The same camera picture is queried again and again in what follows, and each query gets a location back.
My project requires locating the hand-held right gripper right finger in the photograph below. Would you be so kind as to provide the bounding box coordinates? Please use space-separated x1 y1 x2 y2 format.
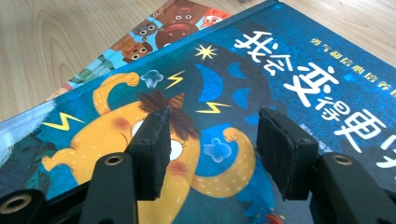
256 106 320 202

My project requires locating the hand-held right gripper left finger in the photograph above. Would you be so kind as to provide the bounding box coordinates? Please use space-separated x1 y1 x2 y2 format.
124 105 173 202

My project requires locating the light blue animal picture book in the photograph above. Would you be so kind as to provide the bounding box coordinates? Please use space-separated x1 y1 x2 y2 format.
46 0 233 102

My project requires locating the dark blue picture book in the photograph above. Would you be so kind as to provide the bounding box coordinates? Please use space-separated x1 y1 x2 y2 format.
0 0 396 224

